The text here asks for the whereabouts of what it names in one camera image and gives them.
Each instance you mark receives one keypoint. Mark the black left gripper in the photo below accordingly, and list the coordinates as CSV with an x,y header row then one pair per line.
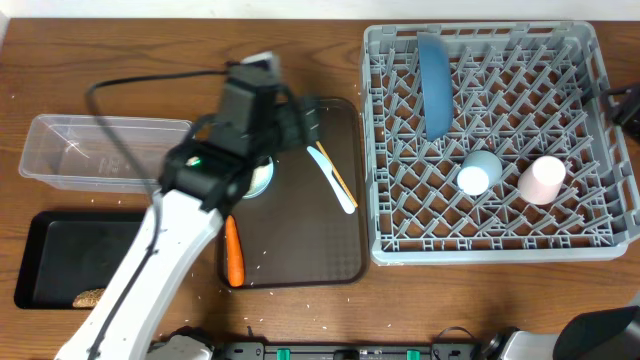
x,y
304,125

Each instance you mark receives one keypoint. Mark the grey dishwasher rack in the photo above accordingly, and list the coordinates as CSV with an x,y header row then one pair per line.
x,y
521,90

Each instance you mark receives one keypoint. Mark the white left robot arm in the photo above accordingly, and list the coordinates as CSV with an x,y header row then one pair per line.
x,y
203,178

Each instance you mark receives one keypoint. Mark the light blue plastic knife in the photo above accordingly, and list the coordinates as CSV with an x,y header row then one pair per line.
x,y
327,169

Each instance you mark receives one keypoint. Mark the dark blue plate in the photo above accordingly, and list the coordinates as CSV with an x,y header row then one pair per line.
x,y
436,85

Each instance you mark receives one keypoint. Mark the brown food scrap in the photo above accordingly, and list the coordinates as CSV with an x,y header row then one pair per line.
x,y
88,299

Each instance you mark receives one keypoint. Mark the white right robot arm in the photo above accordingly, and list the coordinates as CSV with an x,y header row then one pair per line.
x,y
602,335

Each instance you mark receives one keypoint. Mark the light blue plastic cup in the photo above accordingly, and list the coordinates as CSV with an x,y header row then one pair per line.
x,y
480,171

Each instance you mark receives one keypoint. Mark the black waste tray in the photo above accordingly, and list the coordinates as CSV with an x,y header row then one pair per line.
x,y
67,253

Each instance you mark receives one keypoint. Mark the orange carrot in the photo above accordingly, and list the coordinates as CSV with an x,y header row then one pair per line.
x,y
235,260

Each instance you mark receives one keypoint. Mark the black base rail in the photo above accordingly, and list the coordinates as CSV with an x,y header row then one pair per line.
x,y
259,351

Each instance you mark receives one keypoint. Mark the dark brown serving tray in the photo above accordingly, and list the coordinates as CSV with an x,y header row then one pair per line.
x,y
296,233

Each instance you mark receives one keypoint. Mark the clear plastic bin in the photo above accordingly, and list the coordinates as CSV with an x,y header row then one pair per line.
x,y
71,152

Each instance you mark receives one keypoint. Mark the wooden chopstick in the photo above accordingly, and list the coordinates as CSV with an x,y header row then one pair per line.
x,y
337,174

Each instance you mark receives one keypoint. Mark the light blue rice bowl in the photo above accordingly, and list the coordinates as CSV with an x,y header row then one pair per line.
x,y
261,178

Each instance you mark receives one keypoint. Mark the pink plastic cup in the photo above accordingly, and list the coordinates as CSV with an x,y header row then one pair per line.
x,y
541,182

